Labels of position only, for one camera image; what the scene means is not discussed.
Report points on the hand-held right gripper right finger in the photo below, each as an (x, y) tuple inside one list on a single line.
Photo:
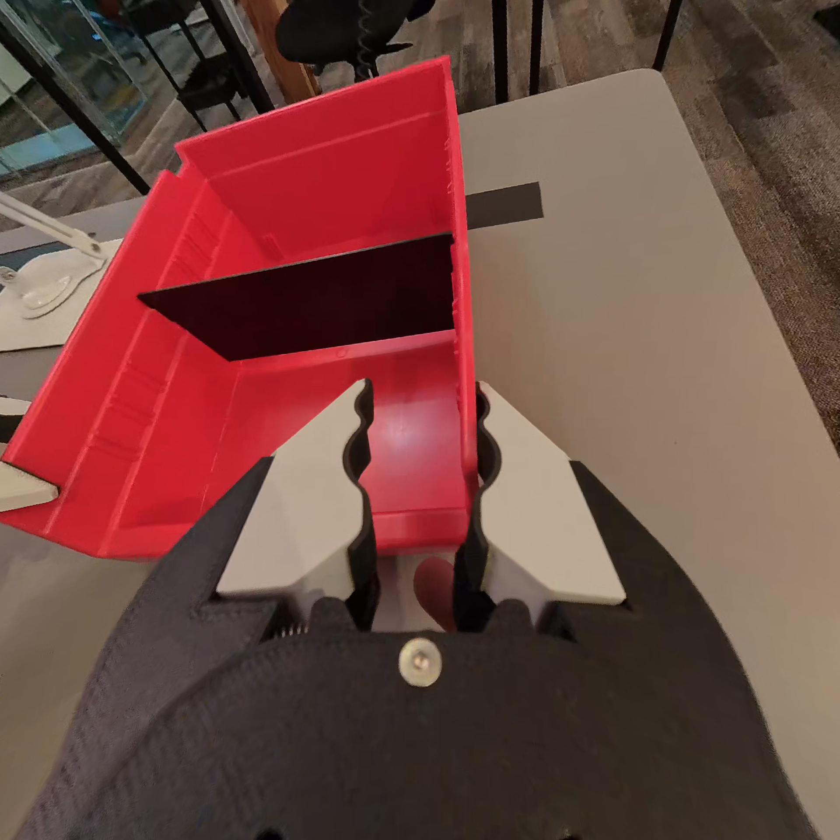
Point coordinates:
[(544, 531)]

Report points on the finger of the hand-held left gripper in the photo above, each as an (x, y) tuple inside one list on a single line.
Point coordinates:
[(23, 489), (12, 408)]

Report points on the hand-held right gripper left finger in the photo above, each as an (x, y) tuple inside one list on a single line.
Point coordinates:
[(295, 525)]

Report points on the red plastic bin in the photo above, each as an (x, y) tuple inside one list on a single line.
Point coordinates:
[(295, 420)]

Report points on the black bin divider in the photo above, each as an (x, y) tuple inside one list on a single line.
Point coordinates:
[(315, 302)]

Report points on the black office chair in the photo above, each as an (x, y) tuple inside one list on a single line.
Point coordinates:
[(341, 29)]

